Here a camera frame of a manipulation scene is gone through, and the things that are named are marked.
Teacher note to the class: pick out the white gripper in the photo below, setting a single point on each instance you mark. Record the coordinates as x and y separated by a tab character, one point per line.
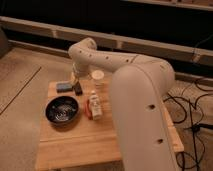
74	81

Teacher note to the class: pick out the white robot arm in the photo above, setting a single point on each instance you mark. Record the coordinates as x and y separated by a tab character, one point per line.
137	85

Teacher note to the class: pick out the white ceramic cup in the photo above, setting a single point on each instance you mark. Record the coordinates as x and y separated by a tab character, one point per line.
98	77

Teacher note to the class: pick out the blue sponge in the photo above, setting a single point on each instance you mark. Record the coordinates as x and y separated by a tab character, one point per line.
63	87

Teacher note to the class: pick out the white glue bottle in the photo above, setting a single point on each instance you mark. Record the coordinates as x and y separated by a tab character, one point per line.
95	106

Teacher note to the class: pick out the black bowl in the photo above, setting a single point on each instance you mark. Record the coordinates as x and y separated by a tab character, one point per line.
61	110

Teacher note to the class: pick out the wooden table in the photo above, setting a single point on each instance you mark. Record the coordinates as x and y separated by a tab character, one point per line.
86	142

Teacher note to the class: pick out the white shelf rail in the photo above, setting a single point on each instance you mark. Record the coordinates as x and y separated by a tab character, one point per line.
154	48

